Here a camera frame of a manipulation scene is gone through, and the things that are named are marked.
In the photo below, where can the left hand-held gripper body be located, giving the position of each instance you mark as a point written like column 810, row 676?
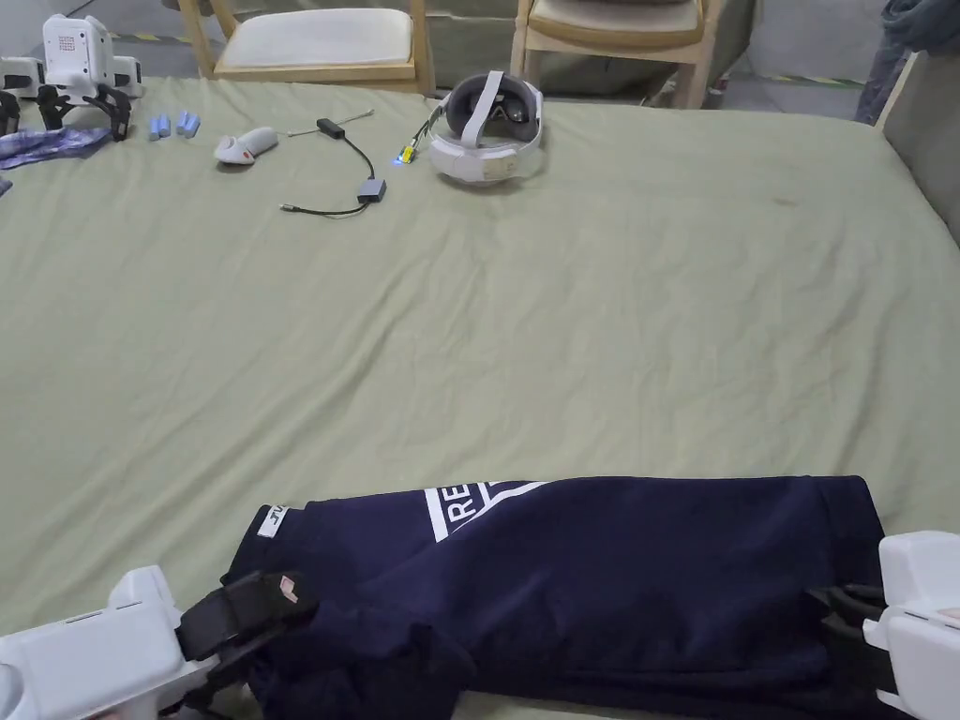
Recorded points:
column 82, row 667

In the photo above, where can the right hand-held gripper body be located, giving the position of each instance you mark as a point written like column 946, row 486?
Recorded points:
column 926, row 622

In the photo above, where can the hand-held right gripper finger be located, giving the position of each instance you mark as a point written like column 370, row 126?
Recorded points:
column 851, row 600
column 855, row 645

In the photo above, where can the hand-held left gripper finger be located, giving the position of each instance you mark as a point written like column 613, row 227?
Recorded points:
column 247, row 604
column 225, row 682

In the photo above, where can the dark blue shirt white print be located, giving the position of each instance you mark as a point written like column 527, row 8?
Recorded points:
column 600, row 600

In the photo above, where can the bed with pale green sheet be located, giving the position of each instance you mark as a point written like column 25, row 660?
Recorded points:
column 450, row 337

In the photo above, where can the white hand controller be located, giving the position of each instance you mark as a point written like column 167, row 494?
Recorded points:
column 244, row 146

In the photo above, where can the light blue battery cell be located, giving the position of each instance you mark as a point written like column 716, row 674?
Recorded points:
column 155, row 129
column 182, row 124
column 166, row 124
column 194, row 123

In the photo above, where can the blue purple patterned cloth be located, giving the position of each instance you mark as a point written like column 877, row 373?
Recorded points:
column 52, row 144

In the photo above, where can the white headset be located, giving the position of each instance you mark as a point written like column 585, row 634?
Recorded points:
column 487, row 150

